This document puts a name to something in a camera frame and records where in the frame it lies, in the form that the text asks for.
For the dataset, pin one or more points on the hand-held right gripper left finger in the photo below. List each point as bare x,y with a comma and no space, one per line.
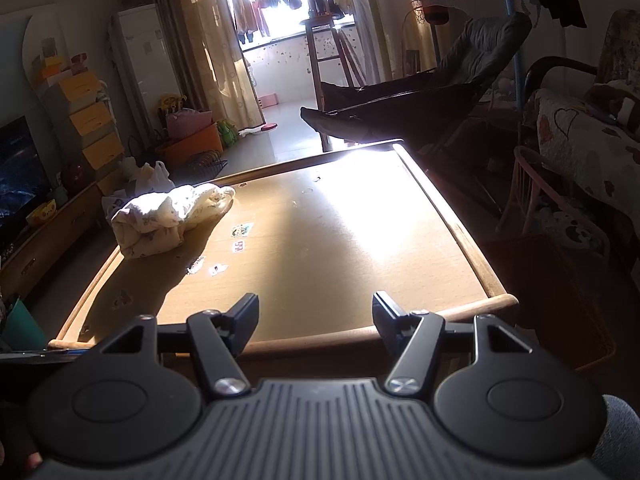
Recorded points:
246,312

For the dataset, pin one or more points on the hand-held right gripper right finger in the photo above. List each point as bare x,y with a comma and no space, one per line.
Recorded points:
387,312

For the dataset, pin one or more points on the small laptop sticker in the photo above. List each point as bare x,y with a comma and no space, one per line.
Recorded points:
218,269

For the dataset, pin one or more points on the pink rectangular sticker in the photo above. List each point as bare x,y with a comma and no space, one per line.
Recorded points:
239,245

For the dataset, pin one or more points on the cartoon face sticker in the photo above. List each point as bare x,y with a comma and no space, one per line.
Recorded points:
196,265

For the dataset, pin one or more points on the wooden table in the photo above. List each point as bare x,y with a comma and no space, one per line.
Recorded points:
495,304

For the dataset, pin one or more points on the faded sticker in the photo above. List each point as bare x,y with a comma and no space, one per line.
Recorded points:
120,300

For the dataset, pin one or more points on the floral cloth bundle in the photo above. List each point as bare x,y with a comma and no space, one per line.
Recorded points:
150,220

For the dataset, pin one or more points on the white plastic bag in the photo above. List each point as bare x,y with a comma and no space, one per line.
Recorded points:
150,175

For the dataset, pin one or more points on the orange storage box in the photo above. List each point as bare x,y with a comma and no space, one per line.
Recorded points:
190,147

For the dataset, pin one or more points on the green toy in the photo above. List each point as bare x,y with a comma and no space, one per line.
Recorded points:
227,132

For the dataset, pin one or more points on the pink wooden rack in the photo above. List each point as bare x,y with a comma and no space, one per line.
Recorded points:
520,180

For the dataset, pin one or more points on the pink basket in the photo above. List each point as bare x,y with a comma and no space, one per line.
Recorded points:
187,122

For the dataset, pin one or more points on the wooden television cabinet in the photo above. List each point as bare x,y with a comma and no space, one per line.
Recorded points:
50,240

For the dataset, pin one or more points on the pink floor box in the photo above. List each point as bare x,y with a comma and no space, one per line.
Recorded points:
268,100

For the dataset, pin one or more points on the red round jar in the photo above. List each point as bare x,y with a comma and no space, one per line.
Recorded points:
72,177

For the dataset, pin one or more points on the teal plastic container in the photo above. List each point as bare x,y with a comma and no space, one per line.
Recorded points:
22,325

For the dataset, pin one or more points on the yellow bowl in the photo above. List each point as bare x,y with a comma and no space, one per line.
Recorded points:
41,212

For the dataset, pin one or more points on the drawer unit with yellow fronts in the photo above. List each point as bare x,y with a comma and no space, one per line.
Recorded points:
90,120

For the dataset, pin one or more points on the heart print quilt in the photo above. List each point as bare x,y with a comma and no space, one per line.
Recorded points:
575,145

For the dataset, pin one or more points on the tall wooden stool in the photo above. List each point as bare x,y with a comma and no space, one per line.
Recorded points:
320,60

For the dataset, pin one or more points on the person's leg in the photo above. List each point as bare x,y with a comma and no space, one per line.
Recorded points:
620,435

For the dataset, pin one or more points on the beige patterned curtain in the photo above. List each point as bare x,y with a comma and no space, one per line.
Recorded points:
215,50

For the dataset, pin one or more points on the flat screen television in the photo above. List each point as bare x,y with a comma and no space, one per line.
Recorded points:
20,175

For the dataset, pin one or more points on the white floor air conditioner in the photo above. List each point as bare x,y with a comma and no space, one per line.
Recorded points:
145,60

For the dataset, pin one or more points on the black lounge chair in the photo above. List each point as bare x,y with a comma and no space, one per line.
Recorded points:
475,45

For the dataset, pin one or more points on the pale sheer curtain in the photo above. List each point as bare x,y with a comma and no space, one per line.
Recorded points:
385,25

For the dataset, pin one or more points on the row of hanging laundry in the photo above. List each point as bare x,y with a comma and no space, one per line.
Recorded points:
250,10

